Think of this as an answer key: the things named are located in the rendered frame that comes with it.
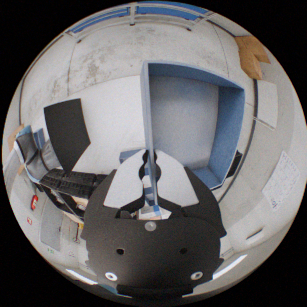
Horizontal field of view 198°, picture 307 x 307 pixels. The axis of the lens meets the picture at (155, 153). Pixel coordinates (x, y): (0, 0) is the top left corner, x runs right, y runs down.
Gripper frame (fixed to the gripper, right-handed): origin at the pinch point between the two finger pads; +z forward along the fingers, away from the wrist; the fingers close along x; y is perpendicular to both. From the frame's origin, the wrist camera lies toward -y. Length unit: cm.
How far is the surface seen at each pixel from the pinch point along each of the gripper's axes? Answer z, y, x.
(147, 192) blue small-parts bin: 37, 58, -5
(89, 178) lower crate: 31, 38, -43
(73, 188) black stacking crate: 19, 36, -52
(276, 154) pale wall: 43, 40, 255
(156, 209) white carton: 36, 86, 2
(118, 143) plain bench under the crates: 39.8, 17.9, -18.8
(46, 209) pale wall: 7, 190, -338
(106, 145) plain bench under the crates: 39, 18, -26
